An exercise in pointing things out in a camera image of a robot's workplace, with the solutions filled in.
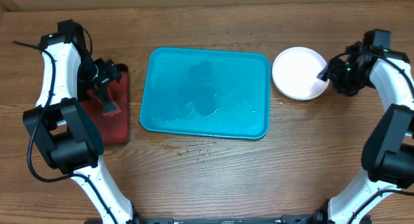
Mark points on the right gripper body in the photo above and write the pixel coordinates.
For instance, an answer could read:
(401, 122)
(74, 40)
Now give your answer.
(345, 79)

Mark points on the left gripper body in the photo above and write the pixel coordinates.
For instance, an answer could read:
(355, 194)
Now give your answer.
(99, 72)

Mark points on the white pink plate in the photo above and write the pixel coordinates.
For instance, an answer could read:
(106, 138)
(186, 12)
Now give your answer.
(295, 73)

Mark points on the red green sponge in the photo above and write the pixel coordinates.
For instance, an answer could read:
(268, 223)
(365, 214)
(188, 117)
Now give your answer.
(110, 108)

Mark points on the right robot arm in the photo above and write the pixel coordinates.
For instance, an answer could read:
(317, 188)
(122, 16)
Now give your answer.
(387, 162)

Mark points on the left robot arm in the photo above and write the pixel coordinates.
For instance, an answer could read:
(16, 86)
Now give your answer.
(61, 129)

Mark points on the red black small tray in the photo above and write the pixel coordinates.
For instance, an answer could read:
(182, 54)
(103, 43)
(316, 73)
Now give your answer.
(114, 129)

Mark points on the teal plastic tray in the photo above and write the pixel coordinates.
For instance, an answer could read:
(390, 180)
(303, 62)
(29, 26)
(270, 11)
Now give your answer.
(214, 93)

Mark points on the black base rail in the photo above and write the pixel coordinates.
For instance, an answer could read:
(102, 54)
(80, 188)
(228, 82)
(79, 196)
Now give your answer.
(286, 219)

